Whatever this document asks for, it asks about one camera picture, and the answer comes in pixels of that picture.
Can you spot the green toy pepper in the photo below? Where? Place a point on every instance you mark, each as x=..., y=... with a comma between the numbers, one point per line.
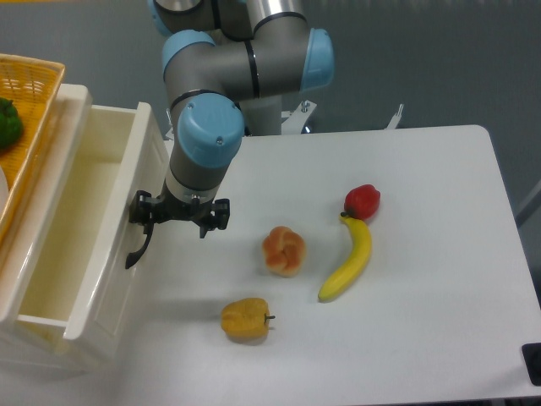
x=11, y=124

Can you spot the white drawer cabinet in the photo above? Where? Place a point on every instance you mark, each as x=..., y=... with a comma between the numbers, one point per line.
x=25, y=239

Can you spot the yellow toy banana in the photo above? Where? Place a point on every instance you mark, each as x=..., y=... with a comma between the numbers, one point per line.
x=343, y=277

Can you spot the knotted toy bread roll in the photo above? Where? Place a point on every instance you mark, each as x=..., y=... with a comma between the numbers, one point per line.
x=284, y=252

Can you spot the yellow toy bell pepper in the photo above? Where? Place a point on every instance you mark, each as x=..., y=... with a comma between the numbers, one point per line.
x=246, y=318

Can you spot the black corner device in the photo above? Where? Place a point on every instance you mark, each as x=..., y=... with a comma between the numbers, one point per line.
x=532, y=356

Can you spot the red toy pepper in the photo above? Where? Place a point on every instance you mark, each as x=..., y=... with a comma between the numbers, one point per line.
x=362, y=202

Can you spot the yellow woven basket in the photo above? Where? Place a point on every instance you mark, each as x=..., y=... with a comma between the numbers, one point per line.
x=31, y=85

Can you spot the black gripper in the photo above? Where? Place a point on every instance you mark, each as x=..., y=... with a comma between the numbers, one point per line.
x=146, y=210

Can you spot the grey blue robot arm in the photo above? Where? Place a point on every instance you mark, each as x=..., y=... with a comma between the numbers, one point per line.
x=218, y=54

